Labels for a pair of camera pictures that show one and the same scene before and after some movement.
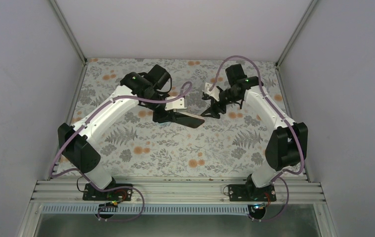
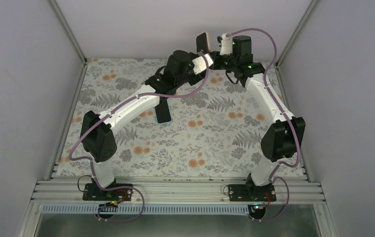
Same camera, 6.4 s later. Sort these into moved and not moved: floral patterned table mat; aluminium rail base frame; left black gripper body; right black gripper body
Moved: left black gripper body; right black gripper body
Not moved: floral patterned table mat; aluminium rail base frame
